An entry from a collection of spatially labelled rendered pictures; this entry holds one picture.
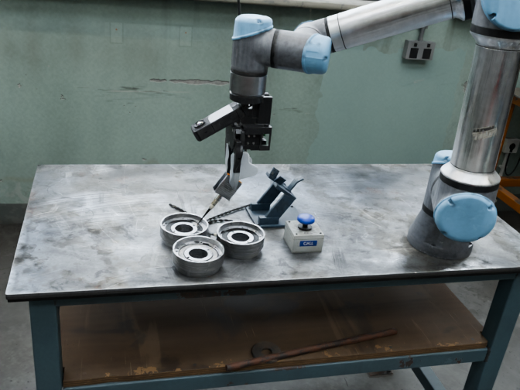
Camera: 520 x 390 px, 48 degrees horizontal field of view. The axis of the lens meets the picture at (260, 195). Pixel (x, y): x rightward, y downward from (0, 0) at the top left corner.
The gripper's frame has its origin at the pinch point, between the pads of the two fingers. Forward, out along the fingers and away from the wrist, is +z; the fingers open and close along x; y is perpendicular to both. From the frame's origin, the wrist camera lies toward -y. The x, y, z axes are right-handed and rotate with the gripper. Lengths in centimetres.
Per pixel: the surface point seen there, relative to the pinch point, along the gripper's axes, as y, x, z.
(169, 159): 11, 154, 60
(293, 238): 12.6, -10.0, 9.5
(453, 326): 60, -12, 38
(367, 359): 33, -17, 40
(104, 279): -27.5, -14.7, 13.2
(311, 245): 16.9, -10.4, 11.4
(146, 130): 0, 155, 44
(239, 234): 1.9, -4.7, 10.7
